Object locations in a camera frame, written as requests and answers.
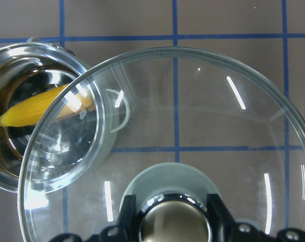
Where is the glass pot lid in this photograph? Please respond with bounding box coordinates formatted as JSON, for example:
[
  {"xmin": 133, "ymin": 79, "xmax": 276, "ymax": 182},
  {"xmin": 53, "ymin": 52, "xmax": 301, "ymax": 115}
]
[{"xmin": 18, "ymin": 47, "xmax": 305, "ymax": 241}]

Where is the yellow corn cob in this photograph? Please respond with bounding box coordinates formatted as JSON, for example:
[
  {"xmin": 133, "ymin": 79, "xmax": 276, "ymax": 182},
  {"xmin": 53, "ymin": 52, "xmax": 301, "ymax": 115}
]
[{"xmin": 0, "ymin": 84, "xmax": 94, "ymax": 128}]

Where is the pale green cooking pot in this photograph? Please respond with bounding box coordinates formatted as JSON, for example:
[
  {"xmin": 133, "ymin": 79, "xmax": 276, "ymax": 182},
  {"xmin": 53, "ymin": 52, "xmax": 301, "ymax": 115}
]
[{"xmin": 0, "ymin": 41, "xmax": 130, "ymax": 193}]

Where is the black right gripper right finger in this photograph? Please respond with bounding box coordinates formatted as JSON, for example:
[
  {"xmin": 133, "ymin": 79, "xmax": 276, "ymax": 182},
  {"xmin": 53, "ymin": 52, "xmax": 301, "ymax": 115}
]
[{"xmin": 207, "ymin": 194, "xmax": 305, "ymax": 241}]

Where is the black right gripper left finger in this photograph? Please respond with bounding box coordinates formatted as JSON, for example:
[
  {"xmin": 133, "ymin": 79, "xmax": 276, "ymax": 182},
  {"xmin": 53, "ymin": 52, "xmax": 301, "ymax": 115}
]
[{"xmin": 50, "ymin": 195, "xmax": 137, "ymax": 242}]

